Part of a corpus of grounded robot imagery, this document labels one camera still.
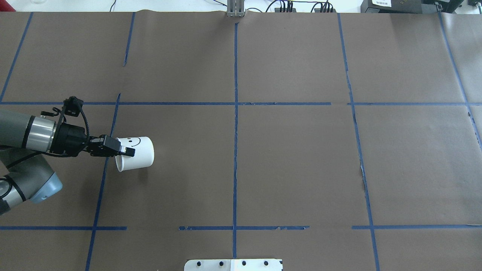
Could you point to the black power strip right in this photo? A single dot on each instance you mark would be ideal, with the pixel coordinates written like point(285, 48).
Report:
point(323, 7)

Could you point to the black box with label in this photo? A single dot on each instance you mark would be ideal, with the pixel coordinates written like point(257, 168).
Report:
point(403, 6)

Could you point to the black power strip left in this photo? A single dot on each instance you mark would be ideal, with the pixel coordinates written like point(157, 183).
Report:
point(285, 7)

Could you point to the black power strip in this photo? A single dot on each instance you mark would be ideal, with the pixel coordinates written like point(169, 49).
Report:
point(285, 7)
point(323, 7)

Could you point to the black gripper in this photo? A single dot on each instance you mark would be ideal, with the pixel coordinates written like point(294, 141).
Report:
point(71, 138)

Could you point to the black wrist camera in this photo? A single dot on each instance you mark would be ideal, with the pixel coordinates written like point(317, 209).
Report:
point(72, 106)

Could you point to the grey aluminium frame post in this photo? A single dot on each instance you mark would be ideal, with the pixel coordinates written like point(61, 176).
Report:
point(235, 8)

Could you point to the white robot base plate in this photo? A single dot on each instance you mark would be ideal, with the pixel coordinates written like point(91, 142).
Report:
point(234, 265)

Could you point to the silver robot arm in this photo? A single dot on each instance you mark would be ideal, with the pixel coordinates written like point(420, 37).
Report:
point(26, 139)

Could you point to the white smiley face mug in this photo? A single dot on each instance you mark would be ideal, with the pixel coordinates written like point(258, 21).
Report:
point(143, 153)

